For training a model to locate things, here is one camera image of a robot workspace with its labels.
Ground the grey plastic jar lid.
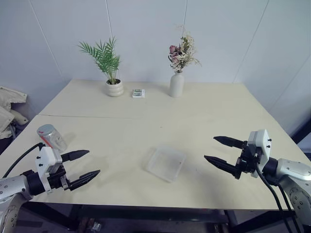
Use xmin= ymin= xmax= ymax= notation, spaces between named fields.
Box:
xmin=36 ymin=124 xmax=55 ymax=137

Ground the clear square plastic container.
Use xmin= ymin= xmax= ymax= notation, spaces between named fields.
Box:
xmin=145 ymin=144 xmax=187 ymax=183

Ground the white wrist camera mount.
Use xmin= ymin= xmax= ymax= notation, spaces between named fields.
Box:
xmin=247 ymin=129 xmax=272 ymax=179
xmin=35 ymin=146 xmax=63 ymax=194

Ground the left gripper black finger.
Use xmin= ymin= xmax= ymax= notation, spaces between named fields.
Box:
xmin=69 ymin=169 xmax=101 ymax=191
xmin=60 ymin=150 xmax=90 ymax=163

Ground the beige jacket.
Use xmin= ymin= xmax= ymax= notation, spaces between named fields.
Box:
xmin=0 ymin=86 xmax=29 ymax=140

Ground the green palm plant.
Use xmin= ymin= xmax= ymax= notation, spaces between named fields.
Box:
xmin=78 ymin=36 xmax=121 ymax=84

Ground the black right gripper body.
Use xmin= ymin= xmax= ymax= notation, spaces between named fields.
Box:
xmin=234 ymin=140 xmax=262 ymax=181

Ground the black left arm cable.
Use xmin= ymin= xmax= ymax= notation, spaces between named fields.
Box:
xmin=1 ymin=143 xmax=46 ymax=179

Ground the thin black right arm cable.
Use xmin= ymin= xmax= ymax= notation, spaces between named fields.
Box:
xmin=276 ymin=183 xmax=303 ymax=233

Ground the dried flower bouquet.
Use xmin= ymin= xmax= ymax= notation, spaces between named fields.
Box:
xmin=167 ymin=24 xmax=203 ymax=74

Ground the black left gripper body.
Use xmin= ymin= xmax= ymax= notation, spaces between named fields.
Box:
xmin=47 ymin=163 xmax=72 ymax=191

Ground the clear jar with red label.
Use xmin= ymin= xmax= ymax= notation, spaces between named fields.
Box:
xmin=36 ymin=126 xmax=68 ymax=154

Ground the white ceramic vase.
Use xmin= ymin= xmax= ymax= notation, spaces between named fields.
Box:
xmin=169 ymin=71 xmax=184 ymax=98

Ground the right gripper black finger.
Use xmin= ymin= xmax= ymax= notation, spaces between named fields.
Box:
xmin=204 ymin=155 xmax=240 ymax=180
xmin=213 ymin=135 xmax=245 ymax=150

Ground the black table frame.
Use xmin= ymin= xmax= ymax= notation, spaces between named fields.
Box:
xmin=21 ymin=201 xmax=298 ymax=233

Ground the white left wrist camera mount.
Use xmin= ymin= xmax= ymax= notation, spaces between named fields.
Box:
xmin=35 ymin=146 xmax=63 ymax=194

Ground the cream ribbed plant pot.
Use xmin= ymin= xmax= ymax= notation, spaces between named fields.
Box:
xmin=105 ymin=79 xmax=124 ymax=98

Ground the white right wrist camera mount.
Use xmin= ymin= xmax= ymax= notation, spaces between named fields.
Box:
xmin=247 ymin=129 xmax=272 ymax=179

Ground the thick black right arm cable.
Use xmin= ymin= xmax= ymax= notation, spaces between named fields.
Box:
xmin=254 ymin=167 xmax=294 ymax=233

